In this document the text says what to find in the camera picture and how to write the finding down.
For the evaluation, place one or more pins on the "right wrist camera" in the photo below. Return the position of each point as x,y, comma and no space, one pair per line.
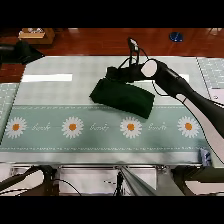
132,42

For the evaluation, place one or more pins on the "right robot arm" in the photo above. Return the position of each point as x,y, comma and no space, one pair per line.
173,81

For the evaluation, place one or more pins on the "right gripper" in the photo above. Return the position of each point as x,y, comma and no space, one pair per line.
118,74

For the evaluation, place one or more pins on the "brown wooden box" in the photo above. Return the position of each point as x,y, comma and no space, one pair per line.
36,35

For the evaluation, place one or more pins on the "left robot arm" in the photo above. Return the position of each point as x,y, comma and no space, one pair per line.
46,173

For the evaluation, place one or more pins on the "dark green garment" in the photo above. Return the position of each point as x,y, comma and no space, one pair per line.
125,96

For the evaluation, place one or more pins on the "blue round object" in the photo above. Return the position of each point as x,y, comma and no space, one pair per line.
176,36

